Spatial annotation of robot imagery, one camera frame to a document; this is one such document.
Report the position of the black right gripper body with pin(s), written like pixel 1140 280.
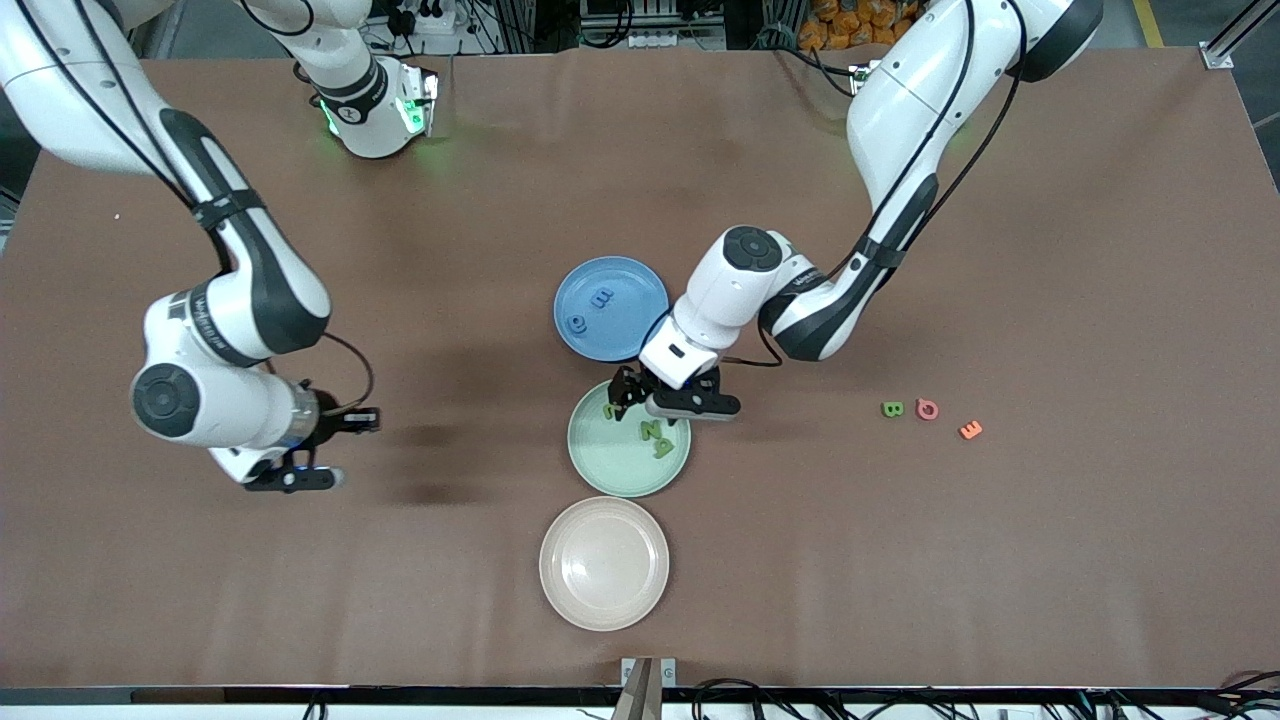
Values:
pixel 331 420

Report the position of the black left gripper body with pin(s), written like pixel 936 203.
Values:
pixel 629 385

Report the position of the green letter Z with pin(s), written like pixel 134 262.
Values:
pixel 651 430

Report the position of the blue letter Q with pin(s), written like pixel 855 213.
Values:
pixel 570 324

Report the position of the green letter B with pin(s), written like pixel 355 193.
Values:
pixel 893 409

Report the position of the pink letter Q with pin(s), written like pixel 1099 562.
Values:
pixel 920 410

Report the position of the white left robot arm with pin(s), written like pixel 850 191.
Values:
pixel 900 100

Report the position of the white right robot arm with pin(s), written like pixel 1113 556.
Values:
pixel 230 410

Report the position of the green round plate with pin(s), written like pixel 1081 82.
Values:
pixel 610 460

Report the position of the blue round plate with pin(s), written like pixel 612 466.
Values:
pixel 625 275

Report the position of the pink beige round plate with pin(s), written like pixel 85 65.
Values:
pixel 604 565

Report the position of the brown table mat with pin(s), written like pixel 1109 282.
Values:
pixel 300 600

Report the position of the orange letter E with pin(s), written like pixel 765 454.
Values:
pixel 970 430

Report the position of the long white power strip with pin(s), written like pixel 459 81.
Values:
pixel 650 40

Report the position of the white power strip with plugs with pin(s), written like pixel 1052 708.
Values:
pixel 430 18

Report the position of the orange mesh bag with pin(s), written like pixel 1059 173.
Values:
pixel 850 25

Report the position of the silver aluminium profile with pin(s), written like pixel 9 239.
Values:
pixel 1225 50

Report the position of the grey metal bracket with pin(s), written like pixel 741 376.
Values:
pixel 668 672

